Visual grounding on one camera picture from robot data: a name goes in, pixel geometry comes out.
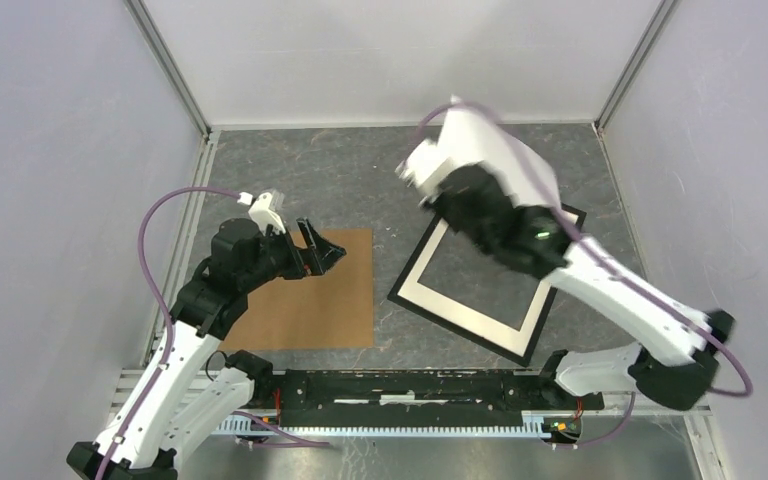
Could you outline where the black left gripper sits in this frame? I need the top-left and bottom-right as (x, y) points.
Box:
(240, 216), (345, 292)

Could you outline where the white mat board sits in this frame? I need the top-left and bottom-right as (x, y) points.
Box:
(388, 217), (557, 366)

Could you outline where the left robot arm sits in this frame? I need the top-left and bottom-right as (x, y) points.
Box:
(67, 218), (346, 479)

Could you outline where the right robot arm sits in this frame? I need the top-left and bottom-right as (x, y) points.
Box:
(397, 97), (735, 411)

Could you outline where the brown cardboard backing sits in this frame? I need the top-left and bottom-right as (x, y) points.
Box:
(220, 228), (374, 351)

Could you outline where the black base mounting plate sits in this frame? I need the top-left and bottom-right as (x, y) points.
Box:
(244, 369), (605, 428)

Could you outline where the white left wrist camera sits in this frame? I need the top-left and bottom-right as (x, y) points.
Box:
(237, 190), (287, 235)

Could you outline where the black picture frame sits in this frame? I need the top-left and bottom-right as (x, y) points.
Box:
(388, 215), (558, 367)

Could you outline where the aluminium rail frame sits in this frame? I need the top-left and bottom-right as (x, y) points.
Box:
(89, 0), (733, 480)

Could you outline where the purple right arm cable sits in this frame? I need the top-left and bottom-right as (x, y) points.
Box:
(417, 99), (754, 452)

